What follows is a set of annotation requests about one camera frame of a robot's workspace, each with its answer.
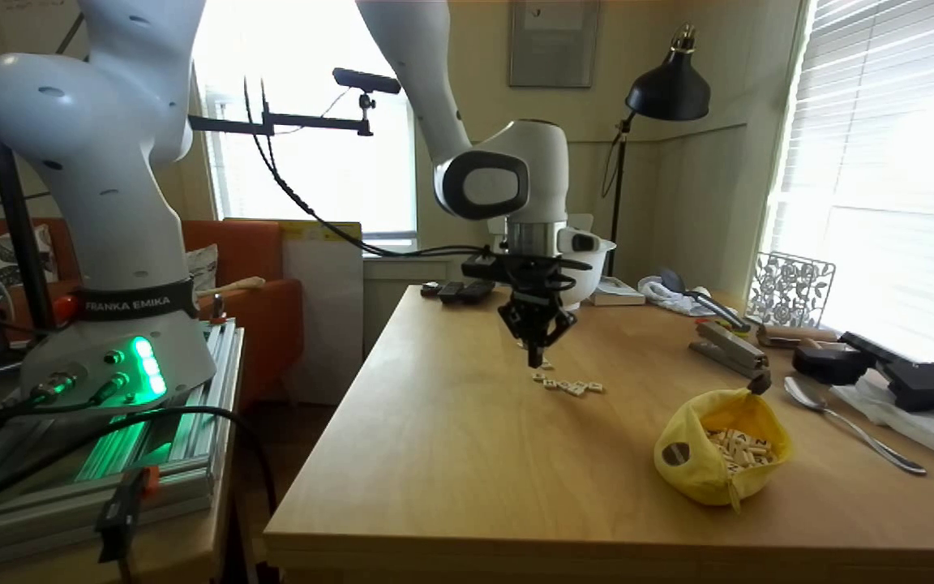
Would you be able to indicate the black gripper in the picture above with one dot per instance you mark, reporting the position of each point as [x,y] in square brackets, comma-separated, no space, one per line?
[536,286]

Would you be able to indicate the row of white letter tiles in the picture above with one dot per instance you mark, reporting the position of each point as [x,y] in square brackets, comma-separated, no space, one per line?
[575,386]

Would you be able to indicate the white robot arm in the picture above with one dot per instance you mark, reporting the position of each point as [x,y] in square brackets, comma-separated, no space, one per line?
[514,177]

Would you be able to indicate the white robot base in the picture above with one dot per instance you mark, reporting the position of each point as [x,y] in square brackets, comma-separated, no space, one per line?
[94,132]

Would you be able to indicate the yellow pouch of tiles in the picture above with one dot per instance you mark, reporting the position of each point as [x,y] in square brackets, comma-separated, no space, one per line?
[722,449]

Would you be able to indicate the large black remote control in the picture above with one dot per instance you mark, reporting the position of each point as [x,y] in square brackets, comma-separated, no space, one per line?
[464,294]

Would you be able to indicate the grey metal stapler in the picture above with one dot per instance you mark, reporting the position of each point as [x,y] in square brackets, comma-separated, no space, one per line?
[727,347]

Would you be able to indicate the metal spoon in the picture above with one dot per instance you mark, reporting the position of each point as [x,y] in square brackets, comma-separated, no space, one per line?
[881,449]

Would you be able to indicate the black desk lamp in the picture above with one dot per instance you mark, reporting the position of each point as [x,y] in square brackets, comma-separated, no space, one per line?
[670,91]

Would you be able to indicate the white and teal tray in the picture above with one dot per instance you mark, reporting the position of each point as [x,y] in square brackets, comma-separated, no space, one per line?
[875,400]

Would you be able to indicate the white wire cube puzzle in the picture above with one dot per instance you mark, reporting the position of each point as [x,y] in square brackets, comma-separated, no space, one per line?
[788,290]

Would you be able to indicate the black camera boom stand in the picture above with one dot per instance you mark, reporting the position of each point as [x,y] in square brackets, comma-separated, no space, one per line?
[268,121]

